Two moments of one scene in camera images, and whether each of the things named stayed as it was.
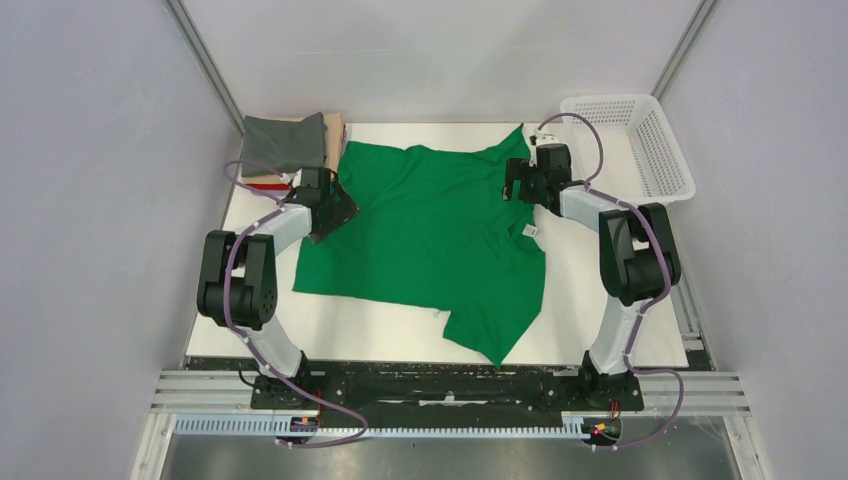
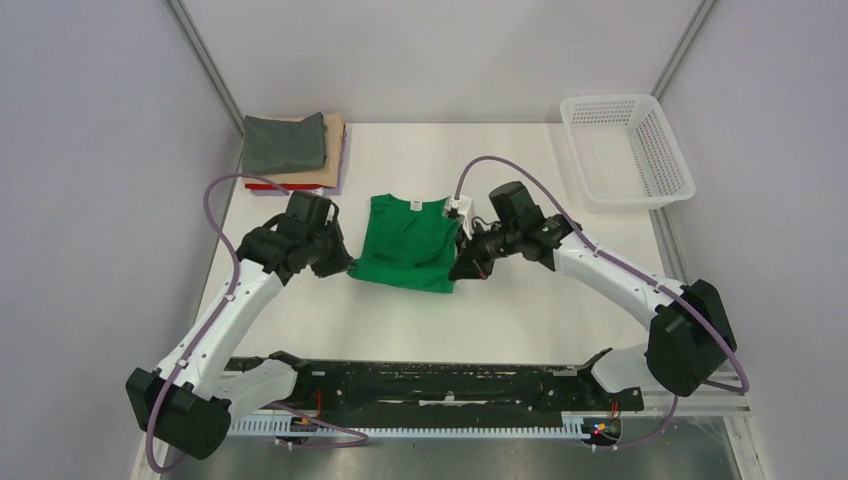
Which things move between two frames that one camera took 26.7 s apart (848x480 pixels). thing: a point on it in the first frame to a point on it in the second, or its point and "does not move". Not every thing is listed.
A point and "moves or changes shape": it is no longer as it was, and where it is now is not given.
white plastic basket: x=640 y=161 does not move
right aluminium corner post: x=683 y=49 does not move
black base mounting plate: x=327 y=387 does not move
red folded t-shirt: x=269 y=186 does not move
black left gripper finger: x=331 y=212 to x=334 y=257
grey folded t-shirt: x=286 y=144 does not move
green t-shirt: x=433 y=231 moves or changes shape
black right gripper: x=520 y=169 to x=471 y=264
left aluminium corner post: x=208 y=62 does not move
